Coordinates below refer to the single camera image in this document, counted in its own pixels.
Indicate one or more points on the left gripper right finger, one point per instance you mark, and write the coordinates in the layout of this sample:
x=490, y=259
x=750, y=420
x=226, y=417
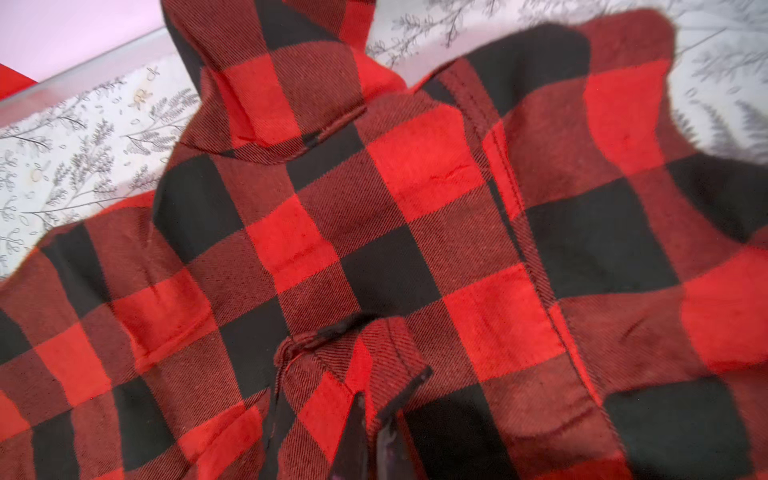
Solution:
x=392, y=456

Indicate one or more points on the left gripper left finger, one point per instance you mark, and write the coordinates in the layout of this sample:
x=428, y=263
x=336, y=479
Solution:
x=351, y=459

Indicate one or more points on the red black plaid shirt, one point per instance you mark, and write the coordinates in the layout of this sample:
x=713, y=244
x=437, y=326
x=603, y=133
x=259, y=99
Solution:
x=521, y=258

